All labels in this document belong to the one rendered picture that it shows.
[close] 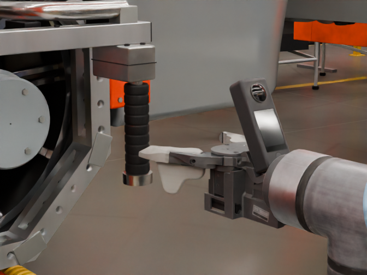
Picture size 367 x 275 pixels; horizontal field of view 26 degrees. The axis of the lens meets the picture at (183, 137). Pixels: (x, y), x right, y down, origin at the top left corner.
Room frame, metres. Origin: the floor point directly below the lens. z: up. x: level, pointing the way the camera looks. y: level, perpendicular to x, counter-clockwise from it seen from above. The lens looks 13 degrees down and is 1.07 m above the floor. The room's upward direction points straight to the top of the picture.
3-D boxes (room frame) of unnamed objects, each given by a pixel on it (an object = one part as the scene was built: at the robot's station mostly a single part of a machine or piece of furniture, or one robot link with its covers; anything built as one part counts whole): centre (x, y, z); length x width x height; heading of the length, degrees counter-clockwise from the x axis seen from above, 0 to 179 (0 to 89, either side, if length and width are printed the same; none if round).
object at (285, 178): (0.89, -0.14, 0.81); 0.10 x 0.05 x 0.09; 131
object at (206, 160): (0.96, -0.03, 0.83); 0.09 x 0.05 x 0.02; 76
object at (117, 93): (1.40, 0.12, 0.85); 0.09 x 0.08 x 0.07; 131
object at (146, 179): (1.12, 0.07, 0.83); 0.04 x 0.04 x 0.16
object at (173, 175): (0.98, 0.02, 0.80); 0.09 x 0.03 x 0.06; 76
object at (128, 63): (1.15, 0.09, 0.93); 0.09 x 0.05 x 0.05; 41
